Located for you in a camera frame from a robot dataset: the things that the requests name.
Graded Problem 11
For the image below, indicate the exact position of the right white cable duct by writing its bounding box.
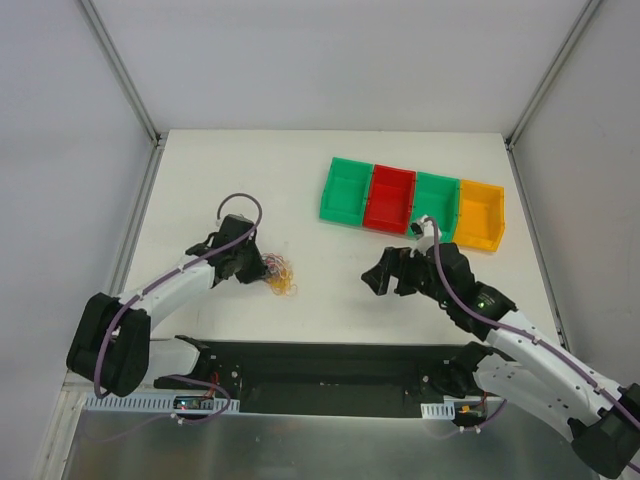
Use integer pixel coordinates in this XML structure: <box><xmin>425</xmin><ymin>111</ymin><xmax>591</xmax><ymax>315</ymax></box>
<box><xmin>420</xmin><ymin>401</ymin><xmax>456</xmax><ymax>421</ymax></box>

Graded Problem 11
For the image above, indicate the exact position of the left white cable duct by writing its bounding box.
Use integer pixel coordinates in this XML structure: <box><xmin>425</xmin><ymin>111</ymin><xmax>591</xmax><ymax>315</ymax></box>
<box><xmin>85</xmin><ymin>394</ymin><xmax>240</xmax><ymax>415</ymax></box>

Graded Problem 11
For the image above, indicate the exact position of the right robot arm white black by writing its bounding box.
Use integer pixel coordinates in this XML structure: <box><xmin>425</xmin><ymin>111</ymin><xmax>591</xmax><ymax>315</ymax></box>
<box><xmin>361</xmin><ymin>243</ymin><xmax>639</xmax><ymax>479</ymax></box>

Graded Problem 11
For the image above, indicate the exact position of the aluminium frame post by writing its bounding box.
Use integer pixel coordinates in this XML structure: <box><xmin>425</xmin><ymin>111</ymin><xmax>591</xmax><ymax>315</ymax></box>
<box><xmin>76</xmin><ymin>0</ymin><xmax>163</xmax><ymax>147</ymax></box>
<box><xmin>505</xmin><ymin>0</ymin><xmax>606</xmax><ymax>151</ymax></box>

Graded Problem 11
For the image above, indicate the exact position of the right aluminium frame post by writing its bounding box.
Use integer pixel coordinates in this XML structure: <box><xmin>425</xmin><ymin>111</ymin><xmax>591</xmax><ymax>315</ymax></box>
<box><xmin>505</xmin><ymin>0</ymin><xmax>606</xmax><ymax>151</ymax></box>

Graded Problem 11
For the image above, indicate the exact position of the right green plastic bin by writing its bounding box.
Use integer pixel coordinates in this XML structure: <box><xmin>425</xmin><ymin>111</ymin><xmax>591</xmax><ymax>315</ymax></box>
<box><xmin>409</xmin><ymin>172</ymin><xmax>460</xmax><ymax>242</ymax></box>

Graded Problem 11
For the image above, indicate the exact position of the yellow plastic bin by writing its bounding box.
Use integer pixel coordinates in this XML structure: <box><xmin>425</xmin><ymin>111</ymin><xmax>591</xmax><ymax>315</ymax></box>
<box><xmin>453</xmin><ymin>179</ymin><xmax>505</xmax><ymax>252</ymax></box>

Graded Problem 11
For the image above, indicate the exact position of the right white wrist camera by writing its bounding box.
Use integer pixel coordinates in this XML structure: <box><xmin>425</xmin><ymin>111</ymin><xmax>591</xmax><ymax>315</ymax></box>
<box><xmin>410</xmin><ymin>215</ymin><xmax>441</xmax><ymax>254</ymax></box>

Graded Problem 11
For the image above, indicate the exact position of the coloured wire bundle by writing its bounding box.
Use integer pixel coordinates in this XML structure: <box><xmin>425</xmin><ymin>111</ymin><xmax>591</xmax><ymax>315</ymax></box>
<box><xmin>260</xmin><ymin>252</ymin><xmax>300</xmax><ymax>300</ymax></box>

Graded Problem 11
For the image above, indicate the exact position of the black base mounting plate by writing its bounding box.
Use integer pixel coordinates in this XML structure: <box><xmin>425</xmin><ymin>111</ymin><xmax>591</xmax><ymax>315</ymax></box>
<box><xmin>153</xmin><ymin>341</ymin><xmax>488</xmax><ymax>418</ymax></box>

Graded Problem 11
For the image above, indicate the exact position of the red plastic bin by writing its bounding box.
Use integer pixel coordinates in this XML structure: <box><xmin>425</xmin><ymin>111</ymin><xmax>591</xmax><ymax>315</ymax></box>
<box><xmin>363</xmin><ymin>164</ymin><xmax>416</xmax><ymax>235</ymax></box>

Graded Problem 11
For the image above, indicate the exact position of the left green plastic bin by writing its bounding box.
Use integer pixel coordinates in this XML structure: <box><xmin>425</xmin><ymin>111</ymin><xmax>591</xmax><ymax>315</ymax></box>
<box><xmin>319</xmin><ymin>157</ymin><xmax>374</xmax><ymax>227</ymax></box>

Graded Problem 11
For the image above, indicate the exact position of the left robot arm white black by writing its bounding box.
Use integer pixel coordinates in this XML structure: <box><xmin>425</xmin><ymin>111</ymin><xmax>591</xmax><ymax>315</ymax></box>
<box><xmin>66</xmin><ymin>214</ymin><xmax>267</xmax><ymax>399</ymax></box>

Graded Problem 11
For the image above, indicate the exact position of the green plastic bin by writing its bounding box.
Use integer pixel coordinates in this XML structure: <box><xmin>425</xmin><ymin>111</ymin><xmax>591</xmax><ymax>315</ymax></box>
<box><xmin>319</xmin><ymin>157</ymin><xmax>374</xmax><ymax>227</ymax></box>
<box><xmin>409</xmin><ymin>172</ymin><xmax>460</xmax><ymax>242</ymax></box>

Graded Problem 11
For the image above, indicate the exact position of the left aluminium frame post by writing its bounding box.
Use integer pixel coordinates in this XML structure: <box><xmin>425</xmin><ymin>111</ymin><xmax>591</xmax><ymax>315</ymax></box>
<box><xmin>76</xmin><ymin>0</ymin><xmax>163</xmax><ymax>147</ymax></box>

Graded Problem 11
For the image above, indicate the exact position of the white cable duct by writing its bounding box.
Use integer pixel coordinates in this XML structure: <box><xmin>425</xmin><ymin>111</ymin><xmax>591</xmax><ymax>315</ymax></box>
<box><xmin>420</xmin><ymin>401</ymin><xmax>456</xmax><ymax>421</ymax></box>
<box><xmin>85</xmin><ymin>394</ymin><xmax>240</xmax><ymax>415</ymax></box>

